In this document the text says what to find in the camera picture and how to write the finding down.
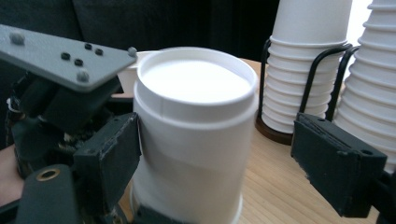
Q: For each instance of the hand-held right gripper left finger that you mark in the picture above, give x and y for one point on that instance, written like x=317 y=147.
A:
x=109 y=155

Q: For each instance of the single white paper cup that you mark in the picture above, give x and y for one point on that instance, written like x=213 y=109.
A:
x=193 y=168
x=196 y=81
x=127 y=81

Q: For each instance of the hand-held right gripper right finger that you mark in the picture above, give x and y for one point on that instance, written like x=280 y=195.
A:
x=336 y=168

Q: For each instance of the stack of white paper cups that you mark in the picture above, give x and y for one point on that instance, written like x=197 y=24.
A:
x=370 y=102
x=299 y=77

